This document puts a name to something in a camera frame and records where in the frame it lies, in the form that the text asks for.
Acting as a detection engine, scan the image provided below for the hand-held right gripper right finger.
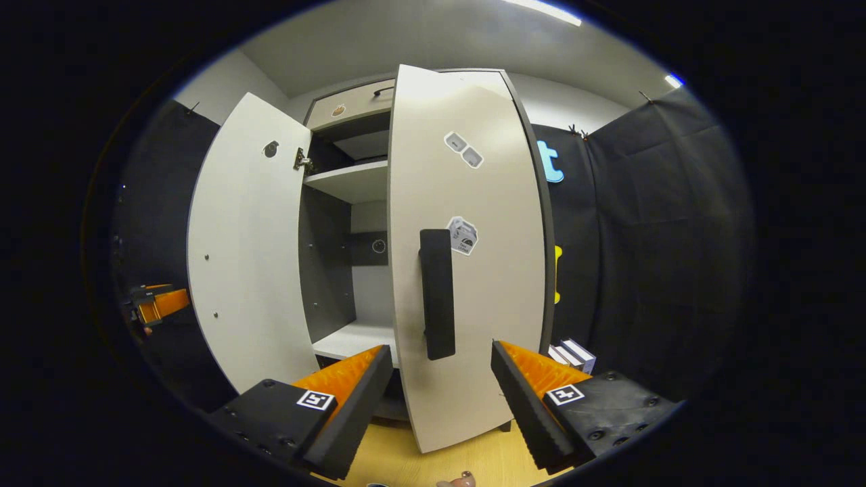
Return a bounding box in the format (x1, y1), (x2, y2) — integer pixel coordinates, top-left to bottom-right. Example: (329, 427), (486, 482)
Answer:
(491, 340), (681, 474)

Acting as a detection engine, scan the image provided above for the white cabinet shelf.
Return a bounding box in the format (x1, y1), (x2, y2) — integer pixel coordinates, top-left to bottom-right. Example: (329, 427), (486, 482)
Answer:
(311, 321), (400, 368)
(303, 160), (390, 205)

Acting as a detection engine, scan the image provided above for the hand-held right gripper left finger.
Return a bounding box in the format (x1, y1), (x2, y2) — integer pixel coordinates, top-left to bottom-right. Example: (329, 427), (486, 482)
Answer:
(206, 344), (394, 481)

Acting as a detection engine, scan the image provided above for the grey and white cabinet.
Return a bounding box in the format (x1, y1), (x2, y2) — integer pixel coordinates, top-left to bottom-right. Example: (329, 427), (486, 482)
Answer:
(298, 68), (557, 434)

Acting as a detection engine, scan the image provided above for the black door handle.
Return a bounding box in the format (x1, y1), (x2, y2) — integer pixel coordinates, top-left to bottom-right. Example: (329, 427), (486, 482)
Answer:
(418, 229), (457, 361)

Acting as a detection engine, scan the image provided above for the black backdrop cloth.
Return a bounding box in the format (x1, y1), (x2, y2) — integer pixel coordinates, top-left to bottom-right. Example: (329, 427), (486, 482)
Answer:
(112, 100), (239, 413)
(531, 87), (757, 400)

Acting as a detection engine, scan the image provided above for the white cabinet door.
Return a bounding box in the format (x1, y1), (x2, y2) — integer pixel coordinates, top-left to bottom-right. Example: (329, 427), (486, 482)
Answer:
(187, 92), (322, 395)
(387, 64), (549, 454)

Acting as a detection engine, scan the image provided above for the beige cabinet drawer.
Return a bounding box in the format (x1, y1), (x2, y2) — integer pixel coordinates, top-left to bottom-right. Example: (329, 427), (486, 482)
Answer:
(304, 79), (396, 131)

